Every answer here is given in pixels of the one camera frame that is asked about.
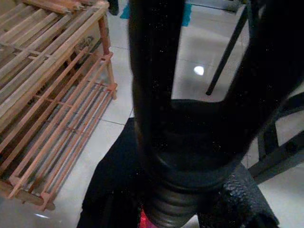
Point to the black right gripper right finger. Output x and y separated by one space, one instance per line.
273 59

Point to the wooden slatted rack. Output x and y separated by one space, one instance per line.
47 59

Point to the white table with black legs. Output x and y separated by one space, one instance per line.
226 52

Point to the blue fluffy floor mat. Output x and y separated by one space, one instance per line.
186 14

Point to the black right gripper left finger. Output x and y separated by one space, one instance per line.
154 59

